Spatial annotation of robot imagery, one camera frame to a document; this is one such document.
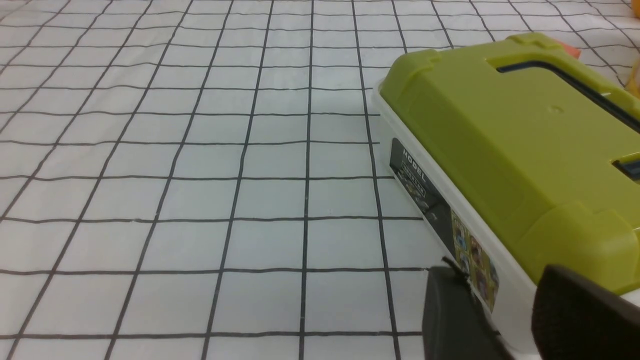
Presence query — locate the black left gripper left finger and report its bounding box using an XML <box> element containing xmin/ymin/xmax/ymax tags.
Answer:
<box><xmin>422</xmin><ymin>257</ymin><xmax>514</xmax><ymax>360</ymax></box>

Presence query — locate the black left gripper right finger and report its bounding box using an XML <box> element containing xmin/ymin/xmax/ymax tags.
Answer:
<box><xmin>531</xmin><ymin>265</ymin><xmax>640</xmax><ymax>360</ymax></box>

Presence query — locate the green lidded plastic box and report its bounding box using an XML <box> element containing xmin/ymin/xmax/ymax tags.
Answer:
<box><xmin>371</xmin><ymin>32</ymin><xmax>639</xmax><ymax>360</ymax></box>

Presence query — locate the orange foam cube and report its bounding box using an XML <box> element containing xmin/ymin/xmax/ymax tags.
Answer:
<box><xmin>558</xmin><ymin>41</ymin><xmax>582</xmax><ymax>59</ymax></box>

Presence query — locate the white grid tablecloth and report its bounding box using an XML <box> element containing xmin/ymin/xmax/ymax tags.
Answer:
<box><xmin>0</xmin><ymin>0</ymin><xmax>639</xmax><ymax>360</ymax></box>

